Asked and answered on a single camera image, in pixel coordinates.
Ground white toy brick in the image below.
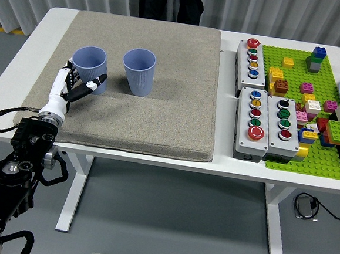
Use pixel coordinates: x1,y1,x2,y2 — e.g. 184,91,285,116
303,99,323,116

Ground blue ribbed plastic cup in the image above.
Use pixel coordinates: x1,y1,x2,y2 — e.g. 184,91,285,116
119,47,158,99
69,45,110,96

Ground grey-brown fabric mat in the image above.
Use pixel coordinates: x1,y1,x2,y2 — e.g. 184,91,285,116
11,5,225,163

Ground five-button grey control box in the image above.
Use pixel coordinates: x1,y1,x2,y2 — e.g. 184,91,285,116
233,36,270,100

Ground yellow black floor tape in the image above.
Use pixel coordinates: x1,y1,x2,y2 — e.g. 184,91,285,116
0,26,27,36

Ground grey toy brick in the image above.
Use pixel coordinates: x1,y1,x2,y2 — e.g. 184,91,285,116
304,57,322,74

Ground light pink toy brick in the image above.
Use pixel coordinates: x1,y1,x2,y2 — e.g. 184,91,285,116
294,110,309,126

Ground magenta toy brick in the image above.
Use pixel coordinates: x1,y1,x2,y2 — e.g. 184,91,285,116
322,99,339,114

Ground grey box large red button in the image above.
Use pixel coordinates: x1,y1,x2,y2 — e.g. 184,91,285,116
231,85,274,164

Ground light green toy brick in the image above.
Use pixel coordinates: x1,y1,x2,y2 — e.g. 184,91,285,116
324,118,340,145

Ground white table leg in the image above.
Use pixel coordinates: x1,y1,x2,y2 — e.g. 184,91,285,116
259,183,297,254
55,152,95,235

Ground white pleated curtain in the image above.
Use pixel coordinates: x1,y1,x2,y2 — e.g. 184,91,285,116
0,0,340,62

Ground blue and yellow brick stack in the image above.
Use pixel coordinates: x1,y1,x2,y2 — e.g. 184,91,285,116
297,127,319,145

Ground black floor cable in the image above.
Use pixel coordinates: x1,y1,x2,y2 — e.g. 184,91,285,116
292,191,340,224

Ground grey box black selector switch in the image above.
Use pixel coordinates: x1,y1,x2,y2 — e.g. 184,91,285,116
263,95,304,165

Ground brown toy brick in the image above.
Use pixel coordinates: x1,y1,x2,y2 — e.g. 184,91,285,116
273,78,290,96

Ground large yellow toy brick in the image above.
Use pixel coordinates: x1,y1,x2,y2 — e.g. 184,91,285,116
267,66,285,85

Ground green studded baseplate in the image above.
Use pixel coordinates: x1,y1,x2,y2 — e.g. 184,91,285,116
251,44,340,181

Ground person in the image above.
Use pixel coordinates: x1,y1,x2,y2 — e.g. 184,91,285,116
136,0,205,26

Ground red toy brick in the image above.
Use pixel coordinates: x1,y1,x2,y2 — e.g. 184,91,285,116
315,117,331,134

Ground small yellow toy brick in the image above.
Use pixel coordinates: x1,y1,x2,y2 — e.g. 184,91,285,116
281,56,295,70

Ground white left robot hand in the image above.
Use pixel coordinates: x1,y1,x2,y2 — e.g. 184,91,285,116
38,57,110,123

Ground grey power adapter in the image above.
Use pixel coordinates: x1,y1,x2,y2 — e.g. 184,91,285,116
294,194,320,221

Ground dark green toy brick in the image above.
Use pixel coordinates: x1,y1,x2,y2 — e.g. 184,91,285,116
308,52,324,66

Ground yellow rounded toy brick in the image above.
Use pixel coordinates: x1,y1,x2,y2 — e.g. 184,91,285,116
294,144,311,158

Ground blue toy brick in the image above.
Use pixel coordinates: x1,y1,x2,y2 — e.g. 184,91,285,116
311,45,328,60

